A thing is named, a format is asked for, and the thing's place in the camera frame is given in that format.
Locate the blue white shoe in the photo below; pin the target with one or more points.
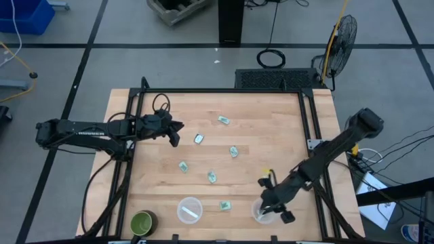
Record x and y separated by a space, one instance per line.
410 233

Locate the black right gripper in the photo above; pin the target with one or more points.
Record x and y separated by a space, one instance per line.
278 194

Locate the silver mounting bracket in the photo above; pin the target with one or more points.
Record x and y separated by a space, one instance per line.
313 143

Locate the black round floor cap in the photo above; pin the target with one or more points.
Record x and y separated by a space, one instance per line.
33 75

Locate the green ceramic cup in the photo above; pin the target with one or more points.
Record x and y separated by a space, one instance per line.
142 223

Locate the black perforated computer case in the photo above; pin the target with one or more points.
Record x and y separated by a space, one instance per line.
271 78

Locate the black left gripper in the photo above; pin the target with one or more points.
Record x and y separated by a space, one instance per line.
154 125

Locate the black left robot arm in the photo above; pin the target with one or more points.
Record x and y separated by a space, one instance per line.
84 130

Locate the clear round plastic container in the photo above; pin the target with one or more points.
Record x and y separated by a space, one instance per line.
257 218
190 203

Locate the blue plastic bin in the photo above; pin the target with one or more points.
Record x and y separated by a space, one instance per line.
23 17

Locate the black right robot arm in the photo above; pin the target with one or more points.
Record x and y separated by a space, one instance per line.
332 149

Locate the long white sweetener packet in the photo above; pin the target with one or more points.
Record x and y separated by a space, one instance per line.
190 212

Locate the black table edge bar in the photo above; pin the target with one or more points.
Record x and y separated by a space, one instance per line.
400 191

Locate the white printed paper sheet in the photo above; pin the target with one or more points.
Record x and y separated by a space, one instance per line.
374 203

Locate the grey wooden crate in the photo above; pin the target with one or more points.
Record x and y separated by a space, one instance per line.
173 13

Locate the black aluminium table frame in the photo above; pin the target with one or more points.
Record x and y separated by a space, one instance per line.
220 90

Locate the black floor fan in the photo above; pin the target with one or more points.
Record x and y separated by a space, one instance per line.
340 44

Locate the black object at floor edge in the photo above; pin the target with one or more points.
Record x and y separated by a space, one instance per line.
4 113

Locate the grey metal stand leg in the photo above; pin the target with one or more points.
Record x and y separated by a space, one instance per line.
13 84

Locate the black frame clamp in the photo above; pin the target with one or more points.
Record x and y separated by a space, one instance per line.
274 239
175 238

